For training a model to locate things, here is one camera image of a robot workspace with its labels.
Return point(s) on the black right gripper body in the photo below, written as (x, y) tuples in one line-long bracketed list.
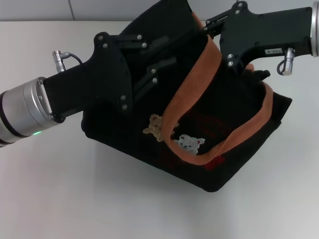
[(261, 30)]

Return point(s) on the silver right gripper plug connector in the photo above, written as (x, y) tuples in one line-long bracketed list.
[(289, 61)]

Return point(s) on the silver left gripper plug connector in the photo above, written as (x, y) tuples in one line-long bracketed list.
[(57, 61)]

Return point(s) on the silver gripper plug connector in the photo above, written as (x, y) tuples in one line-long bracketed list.
[(289, 61), (57, 61)]

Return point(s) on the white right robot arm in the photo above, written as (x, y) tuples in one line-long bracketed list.
[(316, 30)]

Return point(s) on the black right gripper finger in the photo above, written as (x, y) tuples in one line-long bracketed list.
[(216, 23)]

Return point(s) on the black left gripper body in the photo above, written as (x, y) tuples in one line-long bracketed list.
[(107, 79)]

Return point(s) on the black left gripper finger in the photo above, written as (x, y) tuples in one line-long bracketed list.
[(153, 76), (134, 42)]

